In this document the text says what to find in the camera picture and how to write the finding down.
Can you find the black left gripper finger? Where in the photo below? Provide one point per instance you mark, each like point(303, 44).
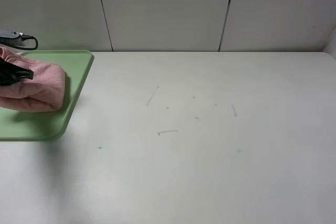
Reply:
point(11, 73)

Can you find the pink fluffy towel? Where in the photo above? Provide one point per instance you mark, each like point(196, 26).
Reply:
point(43, 93)

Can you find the green plastic tray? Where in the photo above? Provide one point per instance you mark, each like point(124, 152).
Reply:
point(46, 126)

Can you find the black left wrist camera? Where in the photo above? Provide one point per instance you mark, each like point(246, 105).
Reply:
point(11, 38)

